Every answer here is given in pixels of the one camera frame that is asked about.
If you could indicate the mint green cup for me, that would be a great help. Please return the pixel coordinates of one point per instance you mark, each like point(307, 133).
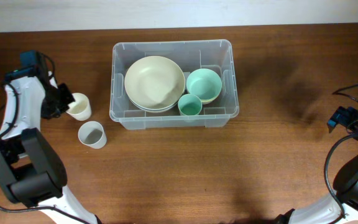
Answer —
point(189, 105)

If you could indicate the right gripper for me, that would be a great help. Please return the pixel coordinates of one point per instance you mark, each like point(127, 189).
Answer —
point(342, 116)

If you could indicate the clear plastic storage bin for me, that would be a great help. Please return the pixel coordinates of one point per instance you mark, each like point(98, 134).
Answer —
point(216, 55)

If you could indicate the mint green small bowl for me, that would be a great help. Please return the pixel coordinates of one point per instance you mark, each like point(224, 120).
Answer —
point(204, 83)

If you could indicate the cream white cup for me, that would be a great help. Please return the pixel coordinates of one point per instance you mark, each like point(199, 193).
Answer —
point(80, 109)

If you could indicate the beige bowl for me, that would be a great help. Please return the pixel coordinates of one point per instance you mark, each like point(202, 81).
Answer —
point(154, 83)
point(154, 103)

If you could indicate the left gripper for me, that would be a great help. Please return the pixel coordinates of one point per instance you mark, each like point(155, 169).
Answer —
point(50, 112)

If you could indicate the white small bowl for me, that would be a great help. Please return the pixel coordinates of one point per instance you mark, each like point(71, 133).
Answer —
point(208, 101)

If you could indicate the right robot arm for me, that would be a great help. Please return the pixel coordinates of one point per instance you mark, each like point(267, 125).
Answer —
point(341, 204)

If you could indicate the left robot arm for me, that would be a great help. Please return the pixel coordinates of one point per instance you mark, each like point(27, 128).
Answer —
point(31, 172)

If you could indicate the grey translucent cup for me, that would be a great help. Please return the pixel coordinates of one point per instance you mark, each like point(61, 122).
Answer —
point(92, 134)

